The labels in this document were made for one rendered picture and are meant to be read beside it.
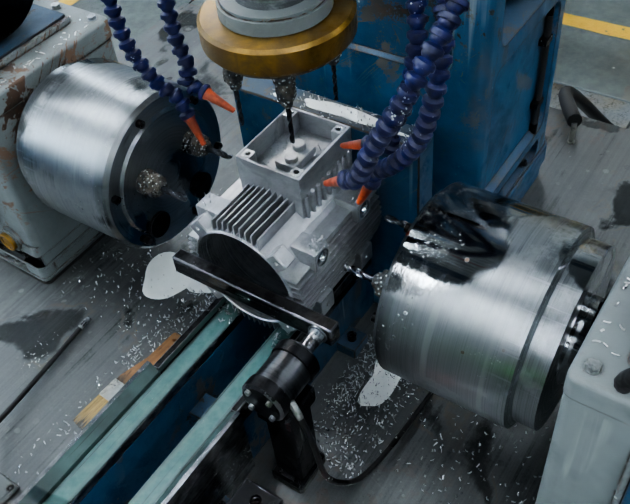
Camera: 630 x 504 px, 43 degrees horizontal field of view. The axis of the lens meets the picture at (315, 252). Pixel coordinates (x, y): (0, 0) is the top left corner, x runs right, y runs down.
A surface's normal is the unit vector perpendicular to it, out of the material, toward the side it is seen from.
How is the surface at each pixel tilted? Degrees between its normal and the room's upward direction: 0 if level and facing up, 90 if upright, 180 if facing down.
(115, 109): 17
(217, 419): 0
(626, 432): 90
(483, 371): 73
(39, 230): 90
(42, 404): 0
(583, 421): 90
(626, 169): 0
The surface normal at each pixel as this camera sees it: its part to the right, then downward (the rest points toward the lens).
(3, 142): 0.83, 0.36
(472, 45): -0.55, 0.63
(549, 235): 0.00, -0.78
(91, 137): -0.42, -0.13
